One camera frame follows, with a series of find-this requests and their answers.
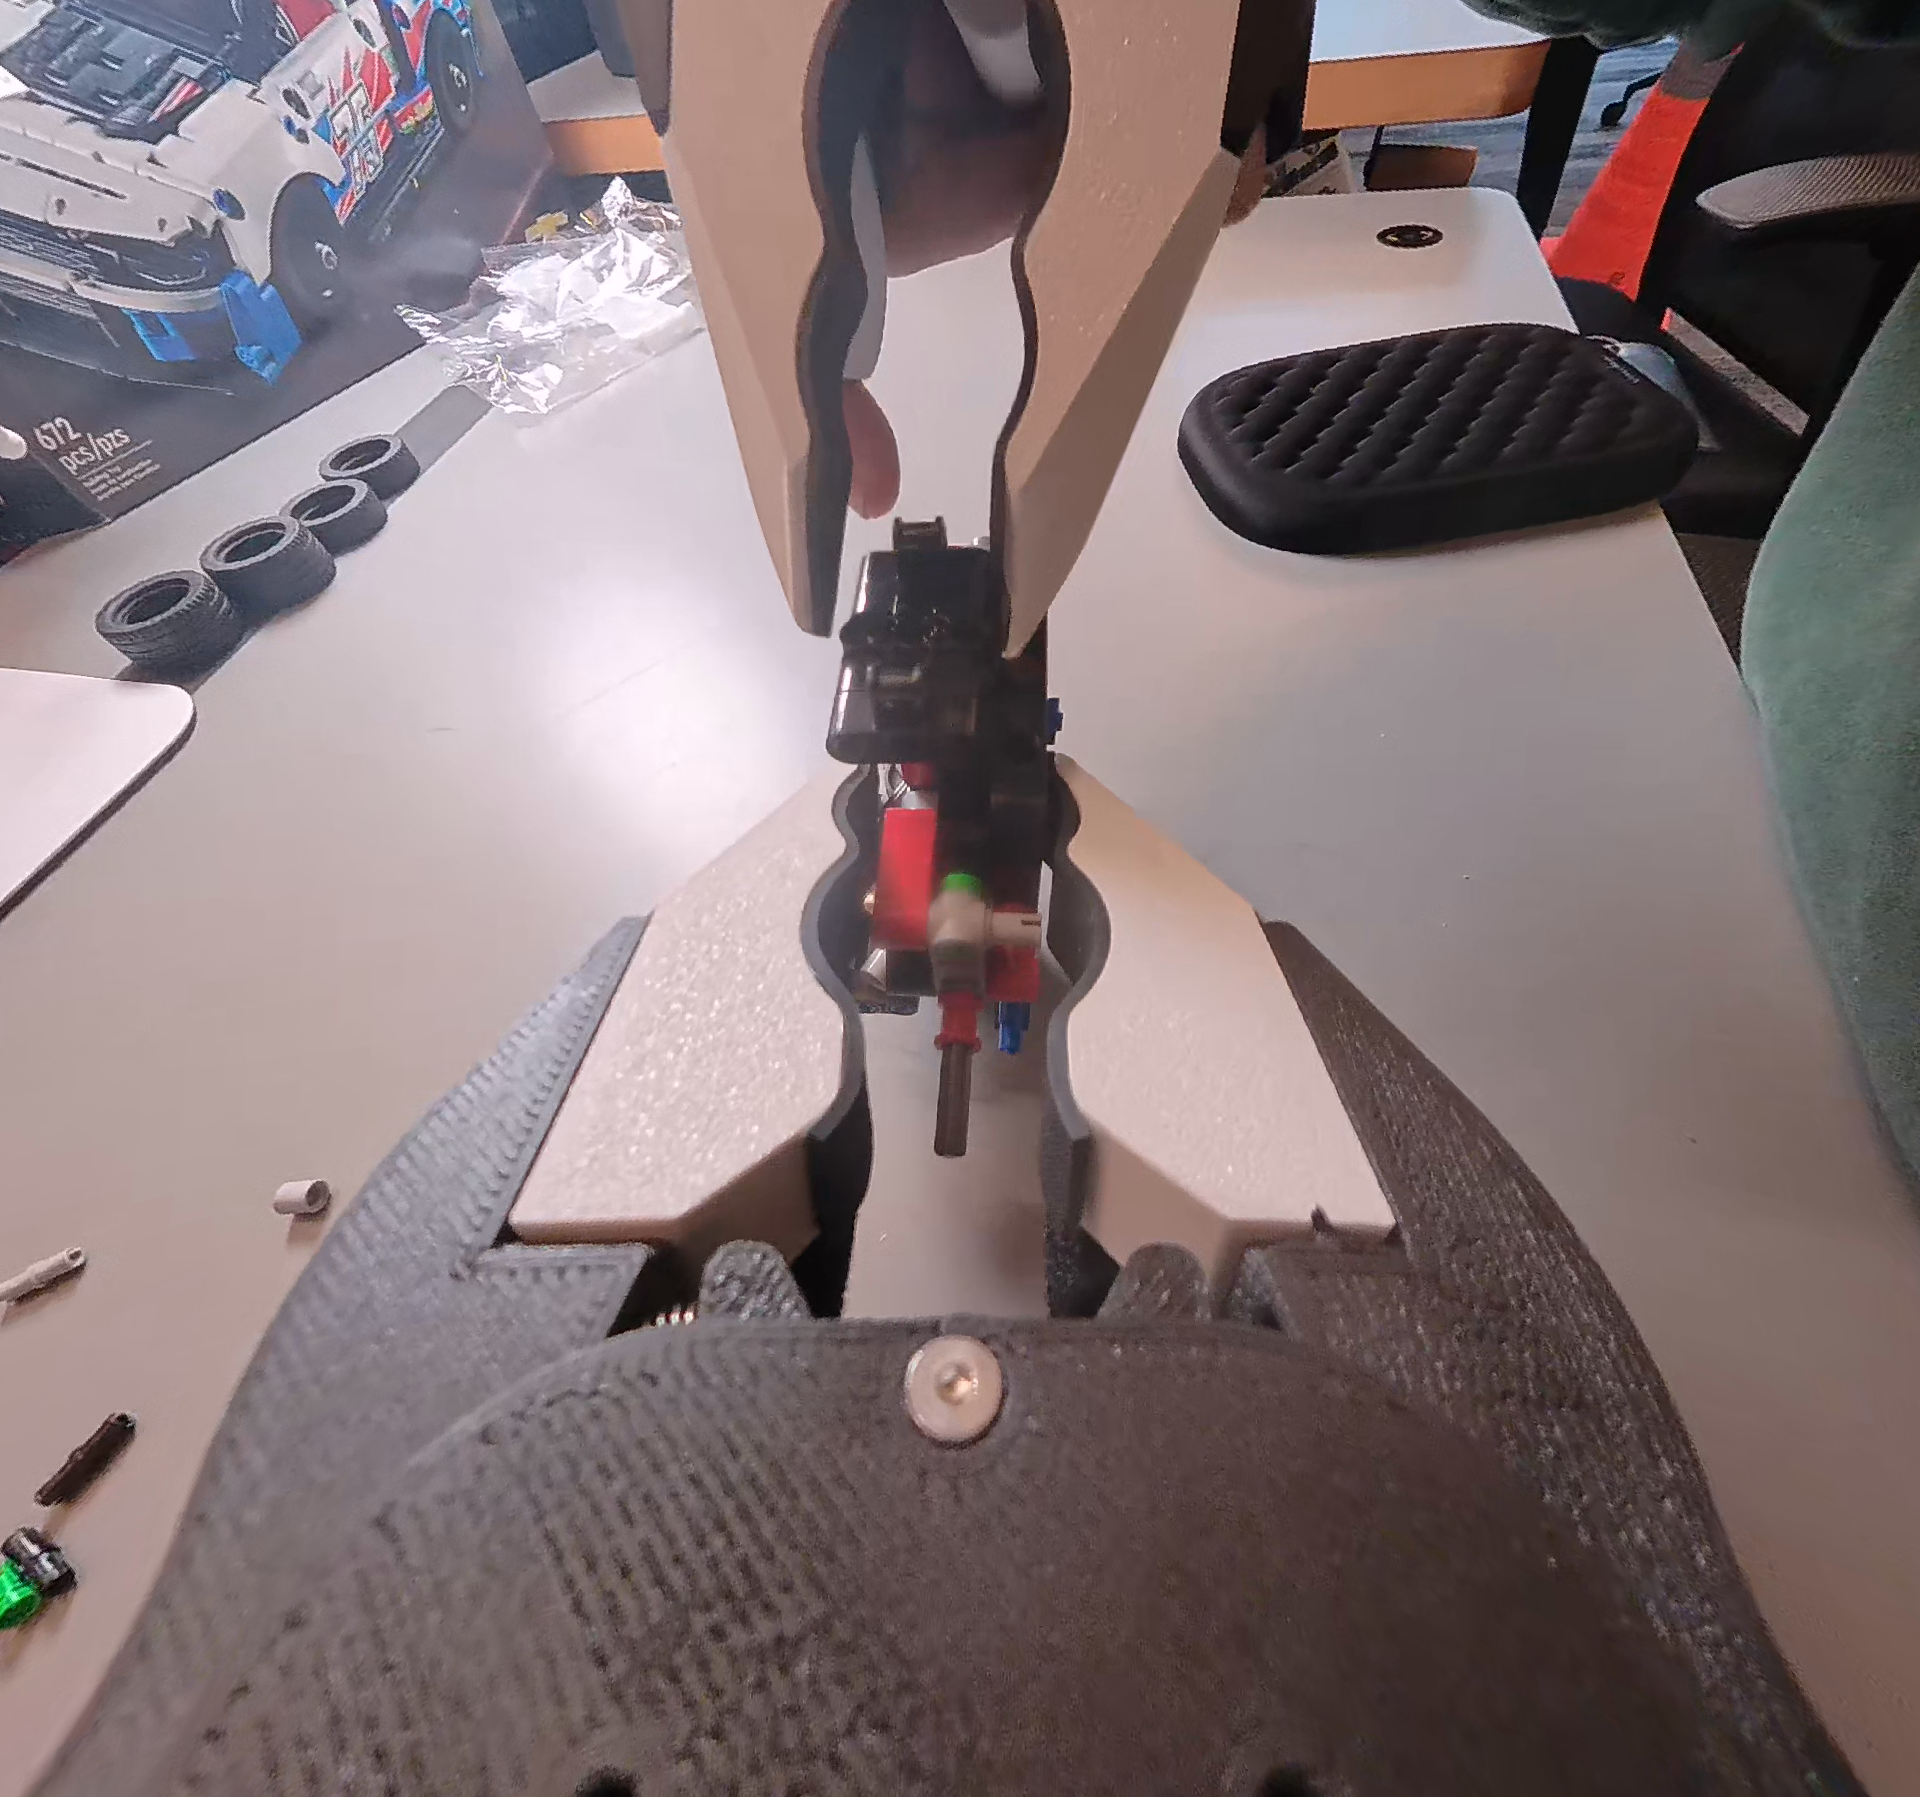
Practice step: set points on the clear plastic bag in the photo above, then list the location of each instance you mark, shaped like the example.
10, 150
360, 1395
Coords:
571, 297

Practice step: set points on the dark printed box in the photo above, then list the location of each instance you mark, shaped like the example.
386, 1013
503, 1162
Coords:
151, 57

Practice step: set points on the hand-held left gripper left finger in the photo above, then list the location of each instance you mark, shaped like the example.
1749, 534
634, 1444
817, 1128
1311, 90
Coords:
706, 1076

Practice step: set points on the lego car model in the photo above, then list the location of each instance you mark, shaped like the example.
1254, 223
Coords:
916, 866

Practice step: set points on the black lego beam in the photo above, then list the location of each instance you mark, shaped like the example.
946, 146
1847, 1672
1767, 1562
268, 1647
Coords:
916, 628

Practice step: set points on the black padded chair armrest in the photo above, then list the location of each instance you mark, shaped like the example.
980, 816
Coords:
1427, 432

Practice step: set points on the orange cone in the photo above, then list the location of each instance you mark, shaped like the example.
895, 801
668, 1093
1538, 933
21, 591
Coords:
1637, 178

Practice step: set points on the black device with green lights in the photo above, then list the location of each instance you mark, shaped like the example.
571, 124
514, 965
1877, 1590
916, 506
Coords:
602, 19

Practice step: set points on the person's right hand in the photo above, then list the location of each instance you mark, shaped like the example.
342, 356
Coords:
960, 178

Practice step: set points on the small printed box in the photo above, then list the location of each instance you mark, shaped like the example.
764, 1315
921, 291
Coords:
1306, 162

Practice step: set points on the dark chair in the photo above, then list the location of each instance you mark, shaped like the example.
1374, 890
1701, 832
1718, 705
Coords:
1800, 192

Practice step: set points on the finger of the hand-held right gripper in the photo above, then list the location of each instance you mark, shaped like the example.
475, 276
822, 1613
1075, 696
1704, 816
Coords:
1140, 103
737, 103

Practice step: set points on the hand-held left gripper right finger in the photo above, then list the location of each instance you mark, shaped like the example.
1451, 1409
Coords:
1199, 1076

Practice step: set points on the black desk grommet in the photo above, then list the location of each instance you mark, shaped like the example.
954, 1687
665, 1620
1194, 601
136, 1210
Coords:
1410, 235

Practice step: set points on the grey lego pin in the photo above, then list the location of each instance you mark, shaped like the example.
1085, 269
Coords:
300, 1198

